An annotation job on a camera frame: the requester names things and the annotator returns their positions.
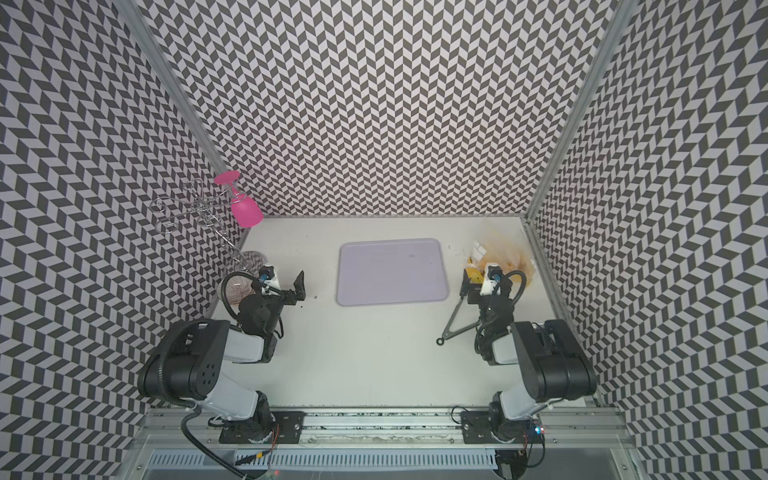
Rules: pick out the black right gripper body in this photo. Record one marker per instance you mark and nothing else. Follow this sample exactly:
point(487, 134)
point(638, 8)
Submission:
point(484, 304)

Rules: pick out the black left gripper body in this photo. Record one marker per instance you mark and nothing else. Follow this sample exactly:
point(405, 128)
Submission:
point(275, 305)

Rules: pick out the clear bag yellow chick print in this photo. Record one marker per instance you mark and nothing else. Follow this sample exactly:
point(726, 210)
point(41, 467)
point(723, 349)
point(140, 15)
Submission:
point(480, 256)

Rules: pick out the clear resealable bag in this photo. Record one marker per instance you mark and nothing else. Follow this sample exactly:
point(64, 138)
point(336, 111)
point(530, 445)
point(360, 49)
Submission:
point(521, 258)

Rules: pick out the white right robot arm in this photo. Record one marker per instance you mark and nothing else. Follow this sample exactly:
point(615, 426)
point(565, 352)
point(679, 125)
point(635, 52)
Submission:
point(552, 364)

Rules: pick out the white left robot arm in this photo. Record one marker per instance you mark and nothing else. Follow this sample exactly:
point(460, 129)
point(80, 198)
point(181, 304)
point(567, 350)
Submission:
point(185, 368)

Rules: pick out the ribbed glass bowl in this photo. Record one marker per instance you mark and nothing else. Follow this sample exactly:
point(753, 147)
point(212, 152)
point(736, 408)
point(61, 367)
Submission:
point(235, 287)

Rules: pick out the lilac plastic tray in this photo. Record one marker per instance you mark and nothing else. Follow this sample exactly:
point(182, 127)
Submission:
point(391, 272)

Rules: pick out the pink upside-down wine glass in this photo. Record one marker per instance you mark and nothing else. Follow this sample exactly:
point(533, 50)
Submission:
point(245, 209)

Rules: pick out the chrome glass drying rack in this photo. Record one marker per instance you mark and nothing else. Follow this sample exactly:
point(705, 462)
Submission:
point(207, 209)

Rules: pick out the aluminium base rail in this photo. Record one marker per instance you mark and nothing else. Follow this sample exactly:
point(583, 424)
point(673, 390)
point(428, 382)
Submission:
point(447, 427)

